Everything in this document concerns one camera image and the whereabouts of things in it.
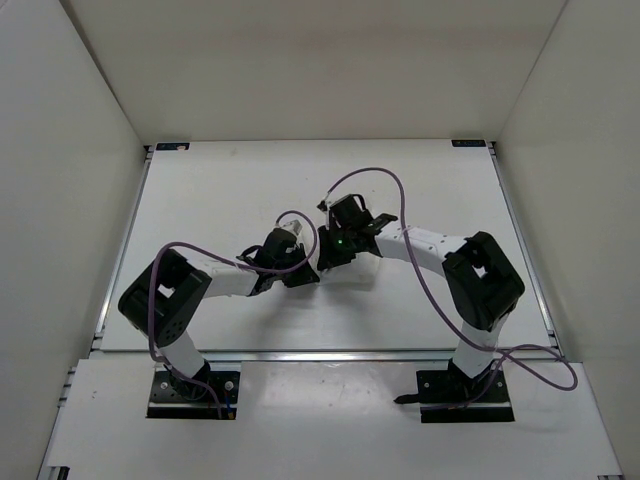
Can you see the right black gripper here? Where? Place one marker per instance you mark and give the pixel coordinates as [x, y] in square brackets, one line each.
[327, 258]

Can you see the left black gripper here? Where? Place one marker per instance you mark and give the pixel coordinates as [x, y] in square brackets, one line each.
[304, 276]

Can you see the white pleated skirt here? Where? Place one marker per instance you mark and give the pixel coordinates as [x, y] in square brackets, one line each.
[360, 273]

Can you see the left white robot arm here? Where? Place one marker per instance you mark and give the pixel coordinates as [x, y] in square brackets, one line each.
[162, 301]

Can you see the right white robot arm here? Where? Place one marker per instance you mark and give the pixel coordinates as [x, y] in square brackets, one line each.
[483, 284]

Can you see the right blue corner label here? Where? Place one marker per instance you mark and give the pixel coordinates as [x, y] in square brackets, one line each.
[468, 143]

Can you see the blue corner label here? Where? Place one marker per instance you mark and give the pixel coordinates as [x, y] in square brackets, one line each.
[468, 143]
[172, 146]

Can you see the left blue corner label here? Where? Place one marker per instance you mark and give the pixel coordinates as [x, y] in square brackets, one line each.
[172, 146]

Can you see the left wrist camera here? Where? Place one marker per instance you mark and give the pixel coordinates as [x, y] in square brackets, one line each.
[294, 227]

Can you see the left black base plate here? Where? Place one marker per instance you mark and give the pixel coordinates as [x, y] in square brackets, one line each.
[172, 398]

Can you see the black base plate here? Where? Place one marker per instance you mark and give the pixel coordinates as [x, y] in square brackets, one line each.
[443, 398]
[172, 398]

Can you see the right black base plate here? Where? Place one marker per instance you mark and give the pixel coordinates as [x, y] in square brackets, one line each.
[443, 398]

